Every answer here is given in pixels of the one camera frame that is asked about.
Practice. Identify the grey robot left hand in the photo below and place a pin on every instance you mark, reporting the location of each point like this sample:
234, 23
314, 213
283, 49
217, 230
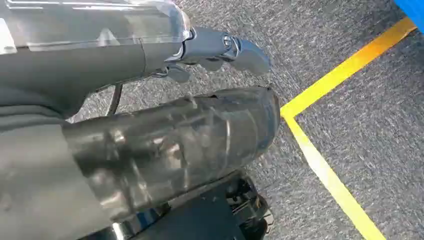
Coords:
99, 159

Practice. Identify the black robot foot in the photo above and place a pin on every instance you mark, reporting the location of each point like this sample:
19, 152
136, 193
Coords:
198, 218

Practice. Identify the yellow floor tape square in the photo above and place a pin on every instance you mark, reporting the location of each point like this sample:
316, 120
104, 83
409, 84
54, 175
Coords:
348, 68

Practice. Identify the blue metal cart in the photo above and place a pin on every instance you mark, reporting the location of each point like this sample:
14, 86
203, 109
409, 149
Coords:
414, 10

